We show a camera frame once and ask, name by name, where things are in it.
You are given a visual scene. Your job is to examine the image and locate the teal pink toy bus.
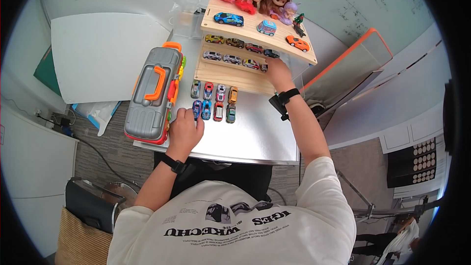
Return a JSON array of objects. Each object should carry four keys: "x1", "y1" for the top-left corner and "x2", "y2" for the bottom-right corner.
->
[{"x1": 256, "y1": 20, "x2": 277, "y2": 37}]

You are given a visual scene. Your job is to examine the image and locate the black wrist band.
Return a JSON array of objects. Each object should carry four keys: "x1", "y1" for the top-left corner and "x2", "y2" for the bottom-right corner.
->
[
  {"x1": 161, "y1": 153, "x2": 189, "y2": 174},
  {"x1": 268, "y1": 88, "x2": 301, "y2": 121}
]

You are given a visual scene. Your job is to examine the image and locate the blue and white plastic package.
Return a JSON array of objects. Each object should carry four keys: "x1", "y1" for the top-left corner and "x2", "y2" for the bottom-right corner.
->
[{"x1": 72, "y1": 100, "x2": 122, "y2": 137}]

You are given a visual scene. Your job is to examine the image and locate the orange-framed grey panel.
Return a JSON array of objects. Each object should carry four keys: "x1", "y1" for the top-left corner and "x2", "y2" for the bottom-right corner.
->
[{"x1": 300, "y1": 27, "x2": 393, "y2": 118}]

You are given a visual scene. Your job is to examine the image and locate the black chair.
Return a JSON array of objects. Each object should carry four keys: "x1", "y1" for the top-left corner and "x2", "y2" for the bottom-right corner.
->
[{"x1": 65, "y1": 177, "x2": 127, "y2": 234}]

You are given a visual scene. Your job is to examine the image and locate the person's left hand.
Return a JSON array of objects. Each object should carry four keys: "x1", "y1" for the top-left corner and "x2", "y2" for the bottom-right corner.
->
[{"x1": 167, "y1": 107, "x2": 205, "y2": 161}]

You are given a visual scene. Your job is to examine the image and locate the wooden tiered display shelf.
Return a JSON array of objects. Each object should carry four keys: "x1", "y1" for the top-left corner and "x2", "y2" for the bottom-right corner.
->
[{"x1": 194, "y1": 0, "x2": 318, "y2": 95}]

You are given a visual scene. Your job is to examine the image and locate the black panel with white circles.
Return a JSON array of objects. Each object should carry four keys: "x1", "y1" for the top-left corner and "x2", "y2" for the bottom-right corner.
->
[{"x1": 386, "y1": 137, "x2": 438, "y2": 189}]

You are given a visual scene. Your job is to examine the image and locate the black power adapter with cables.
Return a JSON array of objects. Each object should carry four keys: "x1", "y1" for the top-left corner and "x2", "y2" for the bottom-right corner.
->
[{"x1": 35, "y1": 108, "x2": 76, "y2": 137}]

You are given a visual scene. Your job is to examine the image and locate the large orange toy car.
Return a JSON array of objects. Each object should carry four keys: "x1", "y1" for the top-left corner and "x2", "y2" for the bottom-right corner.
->
[{"x1": 286, "y1": 35, "x2": 311, "y2": 53}]

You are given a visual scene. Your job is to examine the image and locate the white foam board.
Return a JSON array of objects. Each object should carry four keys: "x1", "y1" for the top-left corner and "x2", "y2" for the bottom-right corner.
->
[{"x1": 50, "y1": 12, "x2": 171, "y2": 104}]

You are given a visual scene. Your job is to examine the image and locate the grid of miniature cars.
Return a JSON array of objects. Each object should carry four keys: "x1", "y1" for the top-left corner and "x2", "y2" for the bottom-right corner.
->
[{"x1": 190, "y1": 80, "x2": 239, "y2": 124}]

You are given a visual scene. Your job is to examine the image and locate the large blue toy car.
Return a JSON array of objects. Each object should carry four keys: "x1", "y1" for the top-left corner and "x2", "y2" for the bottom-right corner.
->
[{"x1": 214, "y1": 12, "x2": 245, "y2": 27}]

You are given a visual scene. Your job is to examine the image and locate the green board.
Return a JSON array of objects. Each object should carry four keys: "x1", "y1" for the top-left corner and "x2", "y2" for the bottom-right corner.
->
[{"x1": 33, "y1": 46, "x2": 62, "y2": 97}]

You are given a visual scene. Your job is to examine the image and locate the green and black toy figure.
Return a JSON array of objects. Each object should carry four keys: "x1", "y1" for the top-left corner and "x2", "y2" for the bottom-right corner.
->
[{"x1": 292, "y1": 13, "x2": 307, "y2": 38}]

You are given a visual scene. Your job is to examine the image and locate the small purple-haired doll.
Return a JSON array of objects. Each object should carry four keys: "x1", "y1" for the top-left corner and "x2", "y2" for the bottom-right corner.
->
[{"x1": 280, "y1": 1, "x2": 299, "y2": 26}]

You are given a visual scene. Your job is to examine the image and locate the doll with purple bow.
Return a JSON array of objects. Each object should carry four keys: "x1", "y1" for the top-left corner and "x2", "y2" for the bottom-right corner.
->
[{"x1": 268, "y1": 0, "x2": 293, "y2": 20}]

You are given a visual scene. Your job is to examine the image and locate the metal stand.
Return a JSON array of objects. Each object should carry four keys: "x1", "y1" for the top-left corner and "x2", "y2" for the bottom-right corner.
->
[{"x1": 337, "y1": 171, "x2": 442, "y2": 225}]

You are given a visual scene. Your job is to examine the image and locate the grey toy case orange handle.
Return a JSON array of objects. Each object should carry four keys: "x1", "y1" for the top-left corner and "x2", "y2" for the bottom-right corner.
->
[{"x1": 124, "y1": 41, "x2": 187, "y2": 145}]

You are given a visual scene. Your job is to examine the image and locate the person's legs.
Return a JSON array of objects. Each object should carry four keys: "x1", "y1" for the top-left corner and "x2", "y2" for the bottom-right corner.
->
[{"x1": 154, "y1": 152, "x2": 274, "y2": 202}]

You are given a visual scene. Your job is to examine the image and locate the clear plastic container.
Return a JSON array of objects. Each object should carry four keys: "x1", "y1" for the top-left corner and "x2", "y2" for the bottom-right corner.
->
[{"x1": 169, "y1": 0, "x2": 207, "y2": 39}]

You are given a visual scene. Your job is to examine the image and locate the person's body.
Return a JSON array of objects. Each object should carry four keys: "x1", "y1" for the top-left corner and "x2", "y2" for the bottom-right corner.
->
[{"x1": 107, "y1": 156, "x2": 357, "y2": 265}]

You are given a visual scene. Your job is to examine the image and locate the person's right hand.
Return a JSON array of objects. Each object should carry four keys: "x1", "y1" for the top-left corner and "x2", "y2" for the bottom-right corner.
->
[{"x1": 265, "y1": 57, "x2": 294, "y2": 93}]

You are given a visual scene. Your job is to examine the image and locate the person's right fingers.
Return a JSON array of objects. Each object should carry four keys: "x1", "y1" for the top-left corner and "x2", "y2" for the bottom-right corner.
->
[{"x1": 265, "y1": 58, "x2": 280, "y2": 81}]

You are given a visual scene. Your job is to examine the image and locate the glass whiteboard with writing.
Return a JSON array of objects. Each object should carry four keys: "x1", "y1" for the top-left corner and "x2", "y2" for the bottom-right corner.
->
[{"x1": 68, "y1": 0, "x2": 435, "y2": 56}]

